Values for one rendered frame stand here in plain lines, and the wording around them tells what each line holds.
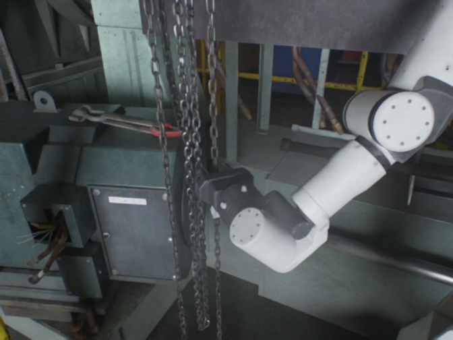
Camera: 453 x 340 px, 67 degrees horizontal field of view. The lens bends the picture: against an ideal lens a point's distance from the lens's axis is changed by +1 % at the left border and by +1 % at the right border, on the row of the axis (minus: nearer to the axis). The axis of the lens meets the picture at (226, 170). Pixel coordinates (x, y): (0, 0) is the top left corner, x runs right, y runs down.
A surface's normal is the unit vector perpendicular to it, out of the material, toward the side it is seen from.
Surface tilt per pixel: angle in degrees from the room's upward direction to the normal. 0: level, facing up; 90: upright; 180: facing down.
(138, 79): 90
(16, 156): 90
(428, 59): 60
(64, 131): 48
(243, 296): 0
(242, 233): 42
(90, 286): 90
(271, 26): 90
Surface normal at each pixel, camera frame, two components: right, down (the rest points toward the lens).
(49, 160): -0.10, -0.26
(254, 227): -0.62, -0.52
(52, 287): -0.11, 0.03
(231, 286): 0.00, -0.87
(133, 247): -0.13, 0.49
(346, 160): -0.50, -0.33
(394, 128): 0.00, 0.25
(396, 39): -0.45, 0.45
